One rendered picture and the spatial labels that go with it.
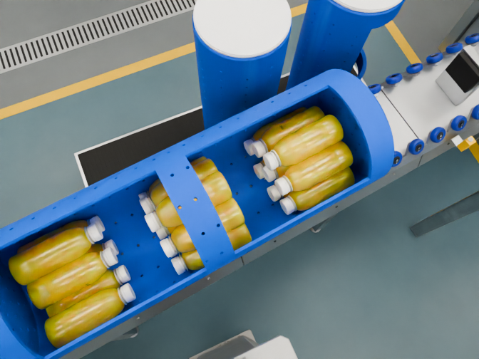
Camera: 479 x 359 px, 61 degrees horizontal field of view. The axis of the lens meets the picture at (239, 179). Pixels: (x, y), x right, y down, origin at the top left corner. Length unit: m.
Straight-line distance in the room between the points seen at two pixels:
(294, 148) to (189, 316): 1.25
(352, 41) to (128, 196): 0.85
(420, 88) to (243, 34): 0.55
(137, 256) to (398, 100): 0.85
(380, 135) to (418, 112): 0.43
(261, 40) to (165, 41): 1.39
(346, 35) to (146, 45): 1.41
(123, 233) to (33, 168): 1.33
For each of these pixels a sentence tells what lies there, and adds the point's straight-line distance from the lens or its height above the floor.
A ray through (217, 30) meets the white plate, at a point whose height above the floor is 1.04.
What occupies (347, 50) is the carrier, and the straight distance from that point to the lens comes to 1.43.
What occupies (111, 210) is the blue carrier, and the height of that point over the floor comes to 1.01.
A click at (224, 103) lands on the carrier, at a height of 0.77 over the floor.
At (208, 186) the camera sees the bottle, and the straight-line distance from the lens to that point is 0.83.
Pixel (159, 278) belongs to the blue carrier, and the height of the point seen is 0.99.
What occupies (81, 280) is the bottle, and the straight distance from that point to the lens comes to 0.93.
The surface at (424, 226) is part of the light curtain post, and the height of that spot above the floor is 0.13.
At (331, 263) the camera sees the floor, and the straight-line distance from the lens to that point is 2.04.
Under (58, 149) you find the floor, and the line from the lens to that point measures 2.30.
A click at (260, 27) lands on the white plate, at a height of 1.04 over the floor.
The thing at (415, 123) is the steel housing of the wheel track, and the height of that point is 0.93.
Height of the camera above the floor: 1.96
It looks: 71 degrees down
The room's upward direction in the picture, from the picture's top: 5 degrees clockwise
